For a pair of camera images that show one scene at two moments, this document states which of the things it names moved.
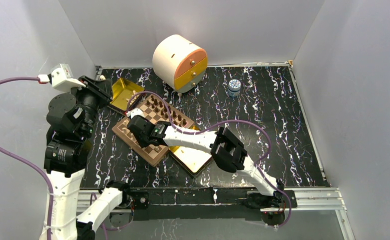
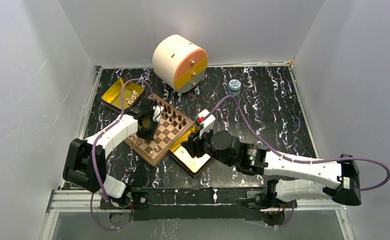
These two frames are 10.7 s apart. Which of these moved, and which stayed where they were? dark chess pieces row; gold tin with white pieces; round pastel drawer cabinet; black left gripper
Moved: black left gripper
Stayed: dark chess pieces row; gold tin with white pieces; round pastel drawer cabinet
